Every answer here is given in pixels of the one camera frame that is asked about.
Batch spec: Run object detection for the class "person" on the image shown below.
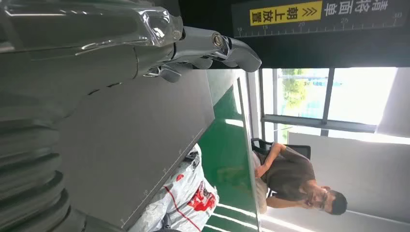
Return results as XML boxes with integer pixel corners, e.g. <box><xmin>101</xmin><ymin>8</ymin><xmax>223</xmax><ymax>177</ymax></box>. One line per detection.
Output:
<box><xmin>253</xmin><ymin>142</ymin><xmax>349</xmax><ymax>216</ymax></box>

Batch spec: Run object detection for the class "black office chair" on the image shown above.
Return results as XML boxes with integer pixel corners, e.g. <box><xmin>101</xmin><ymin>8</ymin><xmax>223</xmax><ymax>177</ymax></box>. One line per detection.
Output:
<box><xmin>250</xmin><ymin>137</ymin><xmax>312</xmax><ymax>198</ymax></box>

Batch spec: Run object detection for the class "grey package with red print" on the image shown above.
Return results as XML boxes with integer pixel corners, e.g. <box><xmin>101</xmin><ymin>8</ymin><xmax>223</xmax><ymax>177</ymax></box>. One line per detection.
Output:
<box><xmin>128</xmin><ymin>143</ymin><xmax>220</xmax><ymax>232</ymax></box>

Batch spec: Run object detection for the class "window with grey frame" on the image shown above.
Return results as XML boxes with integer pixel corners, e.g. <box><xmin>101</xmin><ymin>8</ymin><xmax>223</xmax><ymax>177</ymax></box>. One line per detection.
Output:
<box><xmin>259</xmin><ymin>66</ymin><xmax>399</xmax><ymax>137</ymax></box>

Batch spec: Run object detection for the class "black inbound scanning machine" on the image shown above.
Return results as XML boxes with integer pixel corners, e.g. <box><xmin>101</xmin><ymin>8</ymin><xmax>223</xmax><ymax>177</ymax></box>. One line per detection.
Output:
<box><xmin>54</xmin><ymin>0</ymin><xmax>410</xmax><ymax>232</ymax></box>

